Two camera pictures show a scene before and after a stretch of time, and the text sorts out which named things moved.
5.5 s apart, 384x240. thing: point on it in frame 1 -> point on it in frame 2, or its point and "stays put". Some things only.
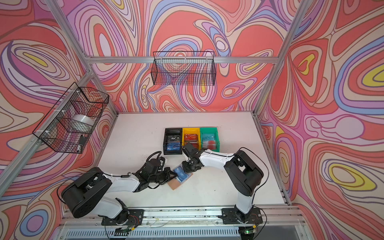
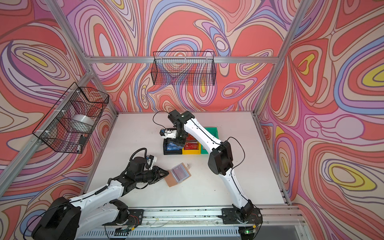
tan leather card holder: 181,177 stays put
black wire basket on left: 68,125 stays put
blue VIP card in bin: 173,146 stays put
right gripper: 184,164 -> 183,141
